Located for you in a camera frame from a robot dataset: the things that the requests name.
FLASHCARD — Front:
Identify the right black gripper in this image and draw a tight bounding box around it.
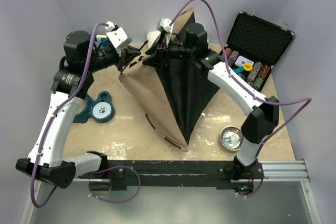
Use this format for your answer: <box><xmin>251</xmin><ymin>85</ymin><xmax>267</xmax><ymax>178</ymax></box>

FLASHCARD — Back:
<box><xmin>143</xmin><ymin>33</ymin><xmax>195</xmax><ymax>70</ymax></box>

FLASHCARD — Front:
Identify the black tent pole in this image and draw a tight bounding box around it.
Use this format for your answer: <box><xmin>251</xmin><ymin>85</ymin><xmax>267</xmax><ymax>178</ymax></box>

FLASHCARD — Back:
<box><xmin>139</xmin><ymin>40</ymin><xmax>148</xmax><ymax>51</ymax></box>

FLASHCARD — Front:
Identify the tan black pet tent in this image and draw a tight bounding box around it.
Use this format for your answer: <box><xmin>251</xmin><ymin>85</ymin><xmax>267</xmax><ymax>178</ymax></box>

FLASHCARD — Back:
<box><xmin>119</xmin><ymin>7</ymin><xmax>219</xmax><ymax>152</ymax></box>

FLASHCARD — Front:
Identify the white pillow cushion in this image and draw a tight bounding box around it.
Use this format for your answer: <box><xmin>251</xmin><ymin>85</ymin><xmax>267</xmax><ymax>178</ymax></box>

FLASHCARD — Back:
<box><xmin>146</xmin><ymin>30</ymin><xmax>161</xmax><ymax>49</ymax></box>

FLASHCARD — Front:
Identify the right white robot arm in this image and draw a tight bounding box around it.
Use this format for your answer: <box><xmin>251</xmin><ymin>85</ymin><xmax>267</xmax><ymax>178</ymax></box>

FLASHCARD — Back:
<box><xmin>141</xmin><ymin>19</ymin><xmax>279</xmax><ymax>178</ymax></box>

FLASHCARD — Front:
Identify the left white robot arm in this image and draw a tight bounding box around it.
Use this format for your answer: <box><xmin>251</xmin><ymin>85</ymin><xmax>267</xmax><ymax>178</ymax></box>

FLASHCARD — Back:
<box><xmin>15</xmin><ymin>27</ymin><xmax>140</xmax><ymax>189</ymax></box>

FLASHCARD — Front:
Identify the teal pet bowl holder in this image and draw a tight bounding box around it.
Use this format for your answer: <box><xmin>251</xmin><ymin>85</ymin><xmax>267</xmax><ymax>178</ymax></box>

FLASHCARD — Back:
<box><xmin>73</xmin><ymin>91</ymin><xmax>115</xmax><ymax>124</ymax></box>

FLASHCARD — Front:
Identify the steel pet bowl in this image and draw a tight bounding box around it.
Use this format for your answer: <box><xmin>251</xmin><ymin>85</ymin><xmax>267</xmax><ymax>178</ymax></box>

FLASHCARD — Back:
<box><xmin>219</xmin><ymin>125</ymin><xmax>244</xmax><ymax>151</ymax></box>

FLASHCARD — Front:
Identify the white card deck box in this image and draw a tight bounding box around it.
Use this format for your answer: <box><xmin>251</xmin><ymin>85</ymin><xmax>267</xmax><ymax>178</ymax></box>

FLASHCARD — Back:
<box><xmin>234</xmin><ymin>56</ymin><xmax>255</xmax><ymax>67</ymax></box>

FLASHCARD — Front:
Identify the teal ribbon tag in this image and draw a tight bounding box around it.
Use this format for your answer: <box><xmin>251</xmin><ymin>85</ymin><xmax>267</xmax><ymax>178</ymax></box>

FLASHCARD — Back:
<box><xmin>233</xmin><ymin>67</ymin><xmax>245</xmax><ymax>73</ymax></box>

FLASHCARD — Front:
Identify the yellow dealer button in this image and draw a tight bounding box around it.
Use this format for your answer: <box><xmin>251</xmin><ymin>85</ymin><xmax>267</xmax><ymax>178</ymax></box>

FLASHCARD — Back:
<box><xmin>243</xmin><ymin>62</ymin><xmax>253</xmax><ymax>72</ymax></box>

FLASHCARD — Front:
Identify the black poker chip case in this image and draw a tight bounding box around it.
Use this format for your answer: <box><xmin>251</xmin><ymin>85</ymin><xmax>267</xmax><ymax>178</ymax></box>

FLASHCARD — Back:
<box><xmin>225</xmin><ymin>11</ymin><xmax>295</xmax><ymax>92</ymax></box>

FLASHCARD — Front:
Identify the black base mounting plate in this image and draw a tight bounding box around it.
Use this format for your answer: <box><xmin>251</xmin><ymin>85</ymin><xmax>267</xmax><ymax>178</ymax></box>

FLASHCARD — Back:
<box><xmin>81</xmin><ymin>160</ymin><xmax>264</xmax><ymax>193</ymax></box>

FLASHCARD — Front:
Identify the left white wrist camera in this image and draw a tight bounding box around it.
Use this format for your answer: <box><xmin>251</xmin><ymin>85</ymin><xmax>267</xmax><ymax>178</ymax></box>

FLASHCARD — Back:
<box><xmin>106</xmin><ymin>22</ymin><xmax>132</xmax><ymax>50</ymax></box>

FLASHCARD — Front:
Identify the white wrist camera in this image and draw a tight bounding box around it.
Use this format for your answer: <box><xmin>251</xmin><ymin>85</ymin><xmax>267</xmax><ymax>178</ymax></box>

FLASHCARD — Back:
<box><xmin>156</xmin><ymin>18</ymin><xmax>174</xmax><ymax>40</ymax></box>
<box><xmin>106</xmin><ymin>22</ymin><xmax>132</xmax><ymax>50</ymax></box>

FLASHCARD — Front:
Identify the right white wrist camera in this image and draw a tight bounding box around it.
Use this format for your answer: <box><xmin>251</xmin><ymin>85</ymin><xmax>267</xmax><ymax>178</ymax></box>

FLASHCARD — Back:
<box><xmin>156</xmin><ymin>18</ymin><xmax>174</xmax><ymax>40</ymax></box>

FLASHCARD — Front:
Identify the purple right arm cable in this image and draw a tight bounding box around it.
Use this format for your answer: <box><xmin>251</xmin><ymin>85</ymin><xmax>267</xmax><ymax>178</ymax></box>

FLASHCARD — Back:
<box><xmin>169</xmin><ymin>0</ymin><xmax>313</xmax><ymax>198</ymax></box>

